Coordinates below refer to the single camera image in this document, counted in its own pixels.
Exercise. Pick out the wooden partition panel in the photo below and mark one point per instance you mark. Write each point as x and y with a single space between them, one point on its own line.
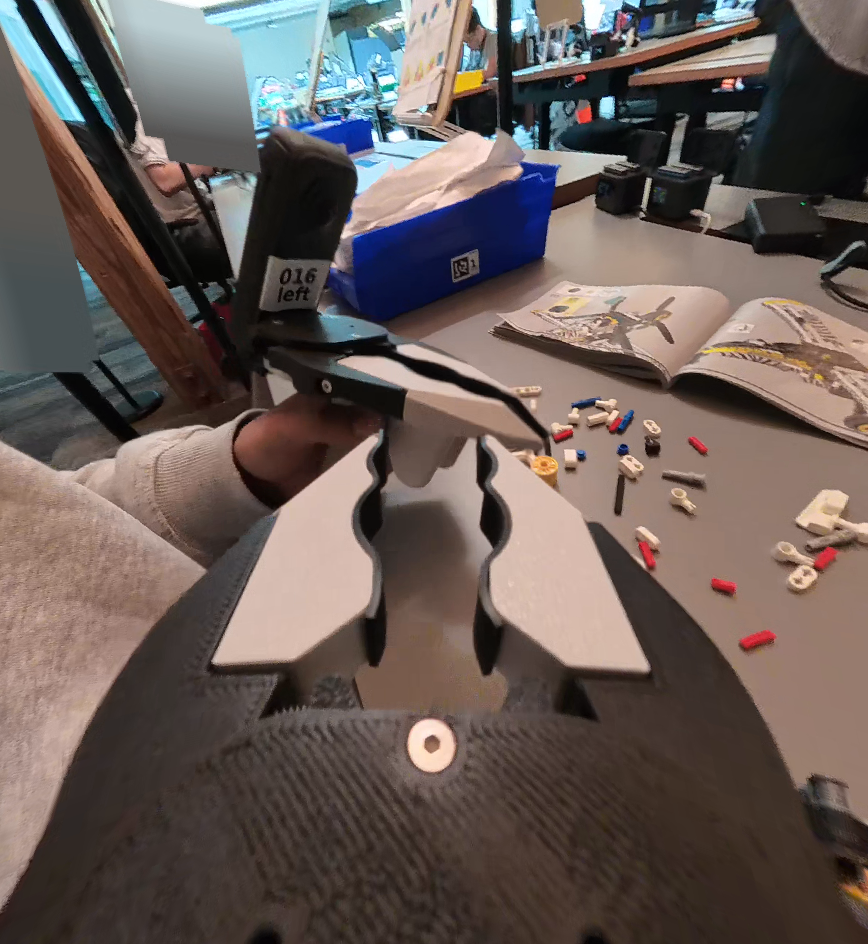
109 258

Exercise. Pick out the scattered small lego pieces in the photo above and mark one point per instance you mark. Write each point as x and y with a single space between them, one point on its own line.
630 467

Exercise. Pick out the yellow lego wheel hub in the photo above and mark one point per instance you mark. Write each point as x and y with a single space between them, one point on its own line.
546 470

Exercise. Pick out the wooden top desk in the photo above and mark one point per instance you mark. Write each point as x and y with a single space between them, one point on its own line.
699 74
626 59

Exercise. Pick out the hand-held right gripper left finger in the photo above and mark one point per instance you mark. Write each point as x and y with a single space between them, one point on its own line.
294 590

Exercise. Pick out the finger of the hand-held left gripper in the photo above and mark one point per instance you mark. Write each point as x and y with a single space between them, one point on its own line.
463 413
434 360

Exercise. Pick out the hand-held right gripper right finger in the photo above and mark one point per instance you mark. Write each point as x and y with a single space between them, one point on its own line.
567 590

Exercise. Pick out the tan framed display screen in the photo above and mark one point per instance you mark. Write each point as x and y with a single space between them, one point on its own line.
426 59

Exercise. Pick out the power adapter brick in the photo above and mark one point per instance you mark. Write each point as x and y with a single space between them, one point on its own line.
780 225

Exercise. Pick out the black battery charger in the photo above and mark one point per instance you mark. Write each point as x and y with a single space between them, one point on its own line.
618 188
677 192

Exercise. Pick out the lego airplane model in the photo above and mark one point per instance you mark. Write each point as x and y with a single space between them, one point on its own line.
839 818

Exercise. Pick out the white lego bracket piece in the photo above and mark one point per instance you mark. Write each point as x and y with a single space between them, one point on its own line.
821 512

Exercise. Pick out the lego instruction booklet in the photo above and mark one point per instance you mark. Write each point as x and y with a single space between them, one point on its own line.
773 369

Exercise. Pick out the blue plastic bin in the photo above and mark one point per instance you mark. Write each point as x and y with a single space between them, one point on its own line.
345 136

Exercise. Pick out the paper blue bin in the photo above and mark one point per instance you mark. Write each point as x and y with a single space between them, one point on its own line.
419 251

